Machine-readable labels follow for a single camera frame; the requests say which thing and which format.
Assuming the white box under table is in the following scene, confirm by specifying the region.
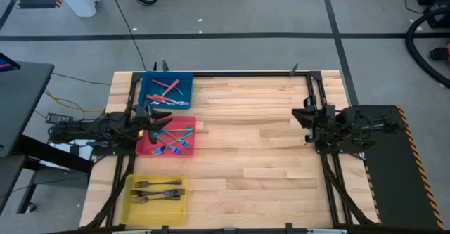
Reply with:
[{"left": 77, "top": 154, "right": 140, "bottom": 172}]
[{"left": 49, "top": 126, "right": 98, "bottom": 171}]

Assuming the orange and black shop vacuum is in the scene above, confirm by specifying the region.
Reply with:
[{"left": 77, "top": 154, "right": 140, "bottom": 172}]
[{"left": 428, "top": 42, "right": 450, "bottom": 62}]

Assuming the dark grey desk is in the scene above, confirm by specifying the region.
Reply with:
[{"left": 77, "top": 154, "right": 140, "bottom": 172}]
[{"left": 0, "top": 60, "right": 94, "bottom": 214}]

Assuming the black floor cable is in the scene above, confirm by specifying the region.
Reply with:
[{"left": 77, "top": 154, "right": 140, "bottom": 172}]
[{"left": 106, "top": 0, "right": 148, "bottom": 72}]

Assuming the red translucent plastic bin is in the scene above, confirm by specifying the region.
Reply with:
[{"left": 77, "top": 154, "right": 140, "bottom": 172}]
[{"left": 135, "top": 114, "right": 198, "bottom": 158}]

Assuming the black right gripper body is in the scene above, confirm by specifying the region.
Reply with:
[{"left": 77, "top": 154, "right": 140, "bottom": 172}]
[{"left": 314, "top": 104, "right": 340, "bottom": 141}]

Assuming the yellow floor cable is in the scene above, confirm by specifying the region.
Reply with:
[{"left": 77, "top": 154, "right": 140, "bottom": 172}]
[{"left": 43, "top": 88, "right": 107, "bottom": 114}]

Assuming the black aluminium table frame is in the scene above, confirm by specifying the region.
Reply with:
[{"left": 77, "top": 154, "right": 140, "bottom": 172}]
[{"left": 84, "top": 70, "right": 380, "bottom": 234}]

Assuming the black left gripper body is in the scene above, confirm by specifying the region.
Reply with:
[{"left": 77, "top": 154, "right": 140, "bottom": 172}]
[{"left": 131, "top": 104, "right": 155, "bottom": 138}]

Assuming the yellow translucent plastic bin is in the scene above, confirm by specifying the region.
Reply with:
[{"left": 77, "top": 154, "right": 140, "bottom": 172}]
[{"left": 119, "top": 174, "right": 189, "bottom": 227}]

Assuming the black vacuum hose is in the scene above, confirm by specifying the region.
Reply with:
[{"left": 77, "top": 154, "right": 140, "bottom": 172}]
[{"left": 404, "top": 6, "right": 450, "bottom": 89}]

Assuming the black desk monitor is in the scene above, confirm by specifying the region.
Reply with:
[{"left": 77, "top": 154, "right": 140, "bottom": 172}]
[{"left": 0, "top": 52, "right": 21, "bottom": 73}]

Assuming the blue plastic bin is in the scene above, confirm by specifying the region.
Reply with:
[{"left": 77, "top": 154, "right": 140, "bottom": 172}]
[{"left": 137, "top": 70, "right": 195, "bottom": 111}]

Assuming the black power brick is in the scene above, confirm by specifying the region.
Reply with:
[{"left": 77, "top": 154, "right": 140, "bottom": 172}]
[{"left": 45, "top": 112, "right": 75, "bottom": 124}]

